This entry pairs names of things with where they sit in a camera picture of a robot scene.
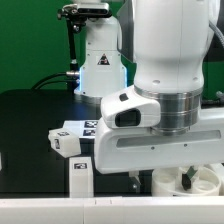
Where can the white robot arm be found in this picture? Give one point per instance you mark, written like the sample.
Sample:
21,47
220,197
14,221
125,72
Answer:
158,123

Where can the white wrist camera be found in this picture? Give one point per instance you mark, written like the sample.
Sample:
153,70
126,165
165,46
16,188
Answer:
126,109

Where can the white front wall rail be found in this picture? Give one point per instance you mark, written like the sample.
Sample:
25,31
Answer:
118,210

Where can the white marker sheet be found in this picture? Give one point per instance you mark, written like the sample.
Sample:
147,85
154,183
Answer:
82,128

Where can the white round stool seat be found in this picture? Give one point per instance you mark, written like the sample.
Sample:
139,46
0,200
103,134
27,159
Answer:
185,181

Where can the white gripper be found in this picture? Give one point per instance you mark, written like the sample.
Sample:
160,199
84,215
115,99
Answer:
135,149

